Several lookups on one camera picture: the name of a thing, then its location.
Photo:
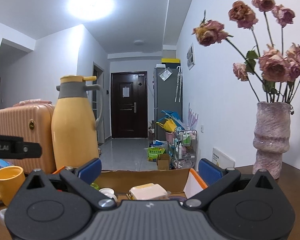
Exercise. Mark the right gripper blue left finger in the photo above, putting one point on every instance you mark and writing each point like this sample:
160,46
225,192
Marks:
87,172

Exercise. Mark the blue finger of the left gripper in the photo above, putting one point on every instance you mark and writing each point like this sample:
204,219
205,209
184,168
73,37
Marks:
31,150

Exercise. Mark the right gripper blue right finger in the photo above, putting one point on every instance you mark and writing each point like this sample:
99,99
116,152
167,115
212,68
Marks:
215,175

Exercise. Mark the white ribbed bottle cap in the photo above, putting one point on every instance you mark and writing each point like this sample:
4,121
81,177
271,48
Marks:
109,193

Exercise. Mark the purple gear-shaped cap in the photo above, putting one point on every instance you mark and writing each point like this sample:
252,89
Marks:
178,198

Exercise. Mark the cream cube charger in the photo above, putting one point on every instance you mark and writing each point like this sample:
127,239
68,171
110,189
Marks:
147,192

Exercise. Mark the green spray bottle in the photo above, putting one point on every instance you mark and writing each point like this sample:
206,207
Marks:
95,186

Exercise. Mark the red white lint brush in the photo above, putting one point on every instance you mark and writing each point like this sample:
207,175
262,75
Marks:
2,215

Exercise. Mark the red cardboard box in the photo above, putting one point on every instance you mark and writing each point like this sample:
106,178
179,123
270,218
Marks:
184,182

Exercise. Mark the pink ribbed suitcase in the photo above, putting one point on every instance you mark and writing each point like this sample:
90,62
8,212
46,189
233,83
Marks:
31,120

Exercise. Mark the yellow mug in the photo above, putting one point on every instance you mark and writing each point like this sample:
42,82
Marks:
11,179

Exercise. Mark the yellow thermos jug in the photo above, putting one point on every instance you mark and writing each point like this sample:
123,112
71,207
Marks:
74,126

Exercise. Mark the yellow watering can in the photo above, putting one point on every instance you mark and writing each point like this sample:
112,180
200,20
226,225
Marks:
168,126

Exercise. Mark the pink ceramic vase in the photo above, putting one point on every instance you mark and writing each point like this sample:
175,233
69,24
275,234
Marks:
271,136

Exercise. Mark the dark entrance door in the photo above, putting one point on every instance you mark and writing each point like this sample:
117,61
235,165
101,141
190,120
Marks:
129,105

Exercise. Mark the grey refrigerator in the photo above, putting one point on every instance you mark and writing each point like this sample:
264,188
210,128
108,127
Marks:
164,99

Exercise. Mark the yellow box on fridge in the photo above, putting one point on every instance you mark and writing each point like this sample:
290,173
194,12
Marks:
166,60

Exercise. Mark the wire trolley with bottles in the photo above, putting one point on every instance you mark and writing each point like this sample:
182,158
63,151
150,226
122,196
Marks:
184,148

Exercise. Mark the wall picture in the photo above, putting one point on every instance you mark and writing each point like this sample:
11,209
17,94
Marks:
190,57

